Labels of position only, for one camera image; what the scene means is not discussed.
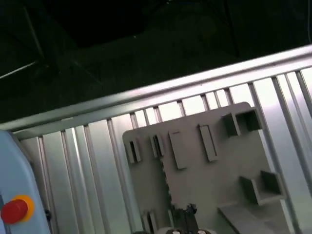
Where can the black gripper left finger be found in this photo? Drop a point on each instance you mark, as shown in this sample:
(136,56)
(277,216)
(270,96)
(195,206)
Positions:
(180,219)

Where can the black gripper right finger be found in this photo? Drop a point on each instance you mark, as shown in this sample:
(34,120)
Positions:
(191,219)

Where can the grey plastic parts rack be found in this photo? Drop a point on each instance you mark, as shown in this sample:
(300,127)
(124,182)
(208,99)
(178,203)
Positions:
(219,170)

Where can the pale blue teach pendant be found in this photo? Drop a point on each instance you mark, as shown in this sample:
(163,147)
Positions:
(22,170)

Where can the metal desk frame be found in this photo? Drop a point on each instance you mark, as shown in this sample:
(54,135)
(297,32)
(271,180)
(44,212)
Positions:
(34,34)

